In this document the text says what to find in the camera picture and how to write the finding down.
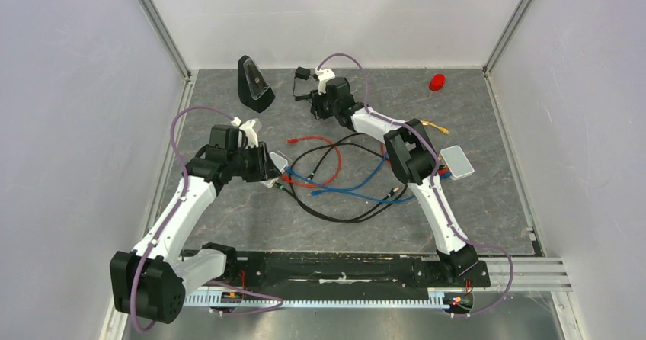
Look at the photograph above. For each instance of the black metronome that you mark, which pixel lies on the black metronome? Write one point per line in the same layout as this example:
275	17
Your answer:
253	90

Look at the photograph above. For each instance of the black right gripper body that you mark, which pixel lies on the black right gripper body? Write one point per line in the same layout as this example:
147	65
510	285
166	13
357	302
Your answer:
324	108

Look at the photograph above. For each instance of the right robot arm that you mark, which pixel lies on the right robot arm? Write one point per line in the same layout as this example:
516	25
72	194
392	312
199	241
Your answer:
413	160

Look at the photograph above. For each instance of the white network switch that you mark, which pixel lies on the white network switch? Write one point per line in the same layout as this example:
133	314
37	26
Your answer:
457	162
278	162

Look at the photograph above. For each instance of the black power adapter with cord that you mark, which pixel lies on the black power adapter with cord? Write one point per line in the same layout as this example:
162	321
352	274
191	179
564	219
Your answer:
301	76

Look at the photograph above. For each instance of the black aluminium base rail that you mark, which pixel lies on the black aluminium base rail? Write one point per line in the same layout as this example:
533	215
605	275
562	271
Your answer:
347	275

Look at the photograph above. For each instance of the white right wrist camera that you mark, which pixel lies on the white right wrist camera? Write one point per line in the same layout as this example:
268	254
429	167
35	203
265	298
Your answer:
324	76

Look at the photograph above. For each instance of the red round cap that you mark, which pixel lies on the red round cap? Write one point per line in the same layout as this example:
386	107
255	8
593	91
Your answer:
437	82

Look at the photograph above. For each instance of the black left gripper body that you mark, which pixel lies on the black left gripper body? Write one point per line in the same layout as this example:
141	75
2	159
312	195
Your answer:
251	164

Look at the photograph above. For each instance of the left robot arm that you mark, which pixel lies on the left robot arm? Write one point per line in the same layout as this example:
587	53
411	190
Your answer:
153	279

